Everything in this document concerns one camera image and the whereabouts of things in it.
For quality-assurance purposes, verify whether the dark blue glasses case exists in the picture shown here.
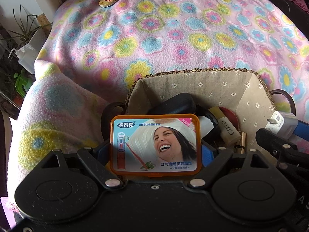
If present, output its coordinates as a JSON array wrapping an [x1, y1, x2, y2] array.
[[147, 93, 196, 115]]

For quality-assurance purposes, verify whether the gold lipstick tube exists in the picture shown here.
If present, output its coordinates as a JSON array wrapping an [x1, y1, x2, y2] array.
[[234, 131, 247, 154]]

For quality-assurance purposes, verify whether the orange toothpaste tin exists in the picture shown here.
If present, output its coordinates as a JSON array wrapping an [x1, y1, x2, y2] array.
[[110, 114, 202, 177]]

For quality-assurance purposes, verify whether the white usb charger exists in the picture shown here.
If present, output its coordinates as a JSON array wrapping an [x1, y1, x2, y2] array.
[[265, 111, 299, 140]]

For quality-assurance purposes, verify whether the white uk plug adapter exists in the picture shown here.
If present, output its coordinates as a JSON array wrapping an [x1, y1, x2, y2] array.
[[198, 116, 214, 138]]

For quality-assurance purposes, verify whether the white and gold tube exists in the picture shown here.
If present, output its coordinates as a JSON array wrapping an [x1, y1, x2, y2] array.
[[209, 106, 241, 147]]

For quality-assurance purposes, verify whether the woven basket with fabric liner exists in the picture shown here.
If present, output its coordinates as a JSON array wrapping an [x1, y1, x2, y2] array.
[[100, 67, 296, 165]]

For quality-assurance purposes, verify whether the floral fleece blanket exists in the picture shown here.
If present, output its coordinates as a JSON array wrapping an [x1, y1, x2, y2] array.
[[7, 0, 308, 200]]

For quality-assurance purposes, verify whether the round maroon compact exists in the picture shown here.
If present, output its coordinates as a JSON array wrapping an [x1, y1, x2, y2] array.
[[219, 106, 239, 130]]

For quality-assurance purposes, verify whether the white squeeze bottle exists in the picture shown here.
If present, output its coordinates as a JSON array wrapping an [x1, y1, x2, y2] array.
[[8, 44, 39, 74]]

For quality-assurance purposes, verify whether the potted aloe plant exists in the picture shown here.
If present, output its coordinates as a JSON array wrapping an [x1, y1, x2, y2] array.
[[8, 4, 53, 46]]

